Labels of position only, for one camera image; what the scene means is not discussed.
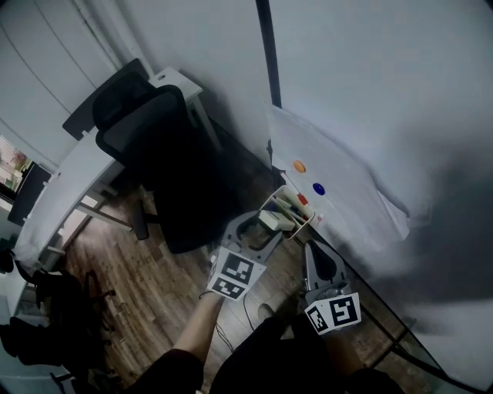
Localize person's right forearm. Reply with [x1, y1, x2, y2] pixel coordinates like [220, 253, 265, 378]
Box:
[326, 332, 366, 377]

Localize person's black trousers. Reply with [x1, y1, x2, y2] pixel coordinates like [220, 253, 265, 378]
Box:
[209, 312, 404, 394]

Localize person's left forearm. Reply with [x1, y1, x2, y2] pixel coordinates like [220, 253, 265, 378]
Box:
[170, 293, 227, 366]

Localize black mesh office chair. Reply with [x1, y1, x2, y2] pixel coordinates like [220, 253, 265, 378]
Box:
[91, 70, 271, 255]

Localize thin black cable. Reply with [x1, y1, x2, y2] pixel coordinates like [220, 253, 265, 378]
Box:
[213, 291, 257, 354]

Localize whiteboard with black frame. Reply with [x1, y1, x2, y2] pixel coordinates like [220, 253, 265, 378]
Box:
[254, 0, 493, 392]

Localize black swivel chair with armrests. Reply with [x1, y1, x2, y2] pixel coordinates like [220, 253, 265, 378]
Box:
[0, 264, 117, 367]

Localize black desk divider panel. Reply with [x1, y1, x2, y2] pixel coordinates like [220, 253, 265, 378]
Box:
[62, 58, 153, 142]
[7, 161, 52, 227]

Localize window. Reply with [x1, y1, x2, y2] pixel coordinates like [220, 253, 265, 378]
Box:
[0, 134, 34, 198]

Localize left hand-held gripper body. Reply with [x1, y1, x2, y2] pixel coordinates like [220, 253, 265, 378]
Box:
[206, 237, 268, 302]

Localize white whiteboard eraser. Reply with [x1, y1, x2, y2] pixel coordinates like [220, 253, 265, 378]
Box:
[257, 209, 296, 233]

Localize white marker holder tray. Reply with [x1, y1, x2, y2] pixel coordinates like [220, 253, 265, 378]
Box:
[258, 185, 316, 241]

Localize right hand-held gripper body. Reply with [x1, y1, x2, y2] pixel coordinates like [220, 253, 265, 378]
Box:
[302, 282, 363, 336]

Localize long white desk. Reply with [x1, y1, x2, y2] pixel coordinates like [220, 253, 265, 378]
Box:
[14, 66, 223, 267]

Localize white paper sheet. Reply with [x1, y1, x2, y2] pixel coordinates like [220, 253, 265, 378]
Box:
[264, 101, 411, 252]

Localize person's dark maroon shirt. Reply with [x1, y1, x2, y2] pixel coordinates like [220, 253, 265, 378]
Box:
[129, 347, 206, 394]

